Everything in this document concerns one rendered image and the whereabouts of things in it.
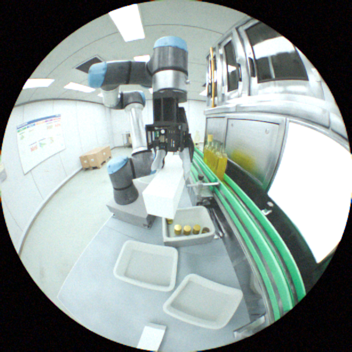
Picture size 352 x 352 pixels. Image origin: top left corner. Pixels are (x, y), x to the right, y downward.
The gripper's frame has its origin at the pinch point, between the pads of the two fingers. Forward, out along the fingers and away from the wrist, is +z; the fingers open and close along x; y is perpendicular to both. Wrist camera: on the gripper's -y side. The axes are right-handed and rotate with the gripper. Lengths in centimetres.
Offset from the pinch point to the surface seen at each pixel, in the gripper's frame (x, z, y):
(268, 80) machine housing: 39, -42, -24
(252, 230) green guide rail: 28.1, 13.8, 6.4
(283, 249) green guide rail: 39.1, 13.5, 15.5
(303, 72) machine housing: 47, -46, -4
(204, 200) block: 12.3, 23.1, -16.7
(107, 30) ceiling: -96, -163, -46
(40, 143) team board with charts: -358, -37, -17
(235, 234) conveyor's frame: 25.2, 21.6, 3.5
